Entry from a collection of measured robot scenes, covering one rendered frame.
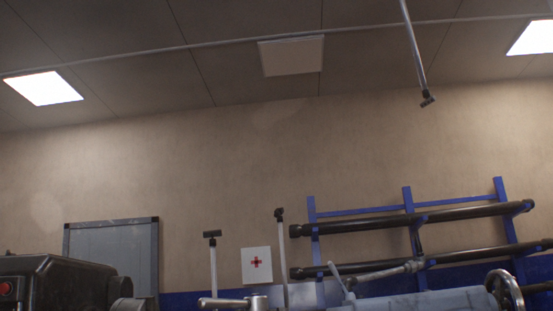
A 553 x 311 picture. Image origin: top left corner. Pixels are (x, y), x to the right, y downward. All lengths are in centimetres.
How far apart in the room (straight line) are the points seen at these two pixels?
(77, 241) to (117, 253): 51
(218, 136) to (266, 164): 66
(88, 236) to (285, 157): 233
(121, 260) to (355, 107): 308
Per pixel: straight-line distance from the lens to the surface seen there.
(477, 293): 126
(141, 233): 460
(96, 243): 481
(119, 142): 507
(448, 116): 495
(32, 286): 120
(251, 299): 102
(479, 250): 422
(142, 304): 127
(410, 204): 435
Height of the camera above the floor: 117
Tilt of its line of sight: 20 degrees up
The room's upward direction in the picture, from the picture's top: 5 degrees counter-clockwise
